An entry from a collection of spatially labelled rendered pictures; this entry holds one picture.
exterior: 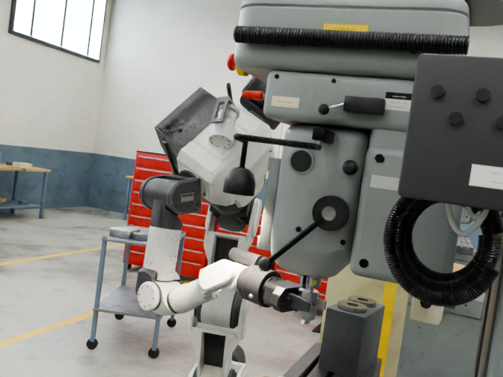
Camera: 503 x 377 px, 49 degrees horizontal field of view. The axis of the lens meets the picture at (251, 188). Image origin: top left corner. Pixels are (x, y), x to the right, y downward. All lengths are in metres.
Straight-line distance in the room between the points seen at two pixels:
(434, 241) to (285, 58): 0.46
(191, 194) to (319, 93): 0.56
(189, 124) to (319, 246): 0.67
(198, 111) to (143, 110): 10.53
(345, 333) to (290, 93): 0.82
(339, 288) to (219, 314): 1.21
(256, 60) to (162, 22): 11.19
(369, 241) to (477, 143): 0.35
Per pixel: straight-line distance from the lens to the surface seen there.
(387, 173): 1.09
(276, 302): 1.24
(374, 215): 1.09
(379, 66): 1.11
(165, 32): 12.25
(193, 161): 1.58
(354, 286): 3.02
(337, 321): 1.71
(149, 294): 1.53
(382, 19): 1.13
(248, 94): 1.41
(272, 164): 1.25
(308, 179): 1.14
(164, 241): 1.54
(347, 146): 1.13
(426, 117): 0.84
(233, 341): 1.98
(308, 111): 1.13
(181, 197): 1.52
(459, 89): 0.84
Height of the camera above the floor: 1.54
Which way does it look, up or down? 3 degrees down
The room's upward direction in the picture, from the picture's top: 8 degrees clockwise
